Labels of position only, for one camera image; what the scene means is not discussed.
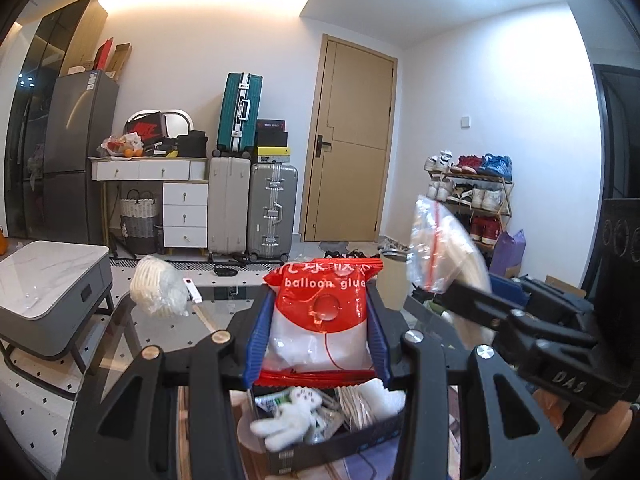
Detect green white medicine sachet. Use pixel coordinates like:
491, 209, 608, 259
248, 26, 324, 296
254, 389, 291, 415

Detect red balloon glue packet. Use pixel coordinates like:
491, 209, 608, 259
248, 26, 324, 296
257, 258, 383, 389

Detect white foam piece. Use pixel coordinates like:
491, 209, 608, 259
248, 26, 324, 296
355, 378, 406, 422

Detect bagged cream strap roll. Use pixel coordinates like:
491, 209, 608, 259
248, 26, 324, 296
406, 194, 494, 351

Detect white plush doll keychain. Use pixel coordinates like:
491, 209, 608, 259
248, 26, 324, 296
250, 387, 322, 453

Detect black cardboard box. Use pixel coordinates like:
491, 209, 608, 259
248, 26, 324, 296
246, 381, 407, 478

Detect person's right hand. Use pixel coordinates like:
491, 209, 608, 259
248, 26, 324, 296
533, 389, 634, 458

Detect purple paper bag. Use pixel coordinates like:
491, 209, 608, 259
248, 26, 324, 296
489, 230, 526, 278

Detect cream cylindrical trash bin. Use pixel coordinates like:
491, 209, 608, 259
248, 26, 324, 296
376, 249, 412, 311

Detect wooden shoe rack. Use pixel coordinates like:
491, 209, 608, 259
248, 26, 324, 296
426, 170, 514, 255

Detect white wrapped bundle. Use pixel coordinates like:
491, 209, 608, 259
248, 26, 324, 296
129, 255, 190, 318

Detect anime print table mat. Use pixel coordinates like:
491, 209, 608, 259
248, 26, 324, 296
174, 389, 467, 480

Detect silver suitcase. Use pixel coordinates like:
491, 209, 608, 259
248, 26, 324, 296
246, 162, 298, 262

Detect wooden door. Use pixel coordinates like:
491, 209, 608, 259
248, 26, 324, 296
299, 35, 397, 242

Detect beige suitcase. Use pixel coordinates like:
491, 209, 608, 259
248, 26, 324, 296
207, 157, 250, 255

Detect woven laundry basket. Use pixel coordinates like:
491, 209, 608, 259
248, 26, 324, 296
118, 188, 160, 255

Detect white drawer desk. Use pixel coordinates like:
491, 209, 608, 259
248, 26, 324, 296
90, 157, 208, 252

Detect stacked black yellow boxes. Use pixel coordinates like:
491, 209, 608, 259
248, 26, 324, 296
253, 119, 291, 164

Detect white marble coffee table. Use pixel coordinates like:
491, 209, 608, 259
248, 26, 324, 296
1, 240, 115, 372

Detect teal suitcase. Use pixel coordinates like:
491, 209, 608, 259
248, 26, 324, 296
216, 73, 262, 158

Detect red black shoe box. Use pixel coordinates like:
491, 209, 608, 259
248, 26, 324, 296
124, 112, 166, 148

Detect dark grey refrigerator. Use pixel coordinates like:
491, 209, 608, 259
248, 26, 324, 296
42, 70, 119, 244

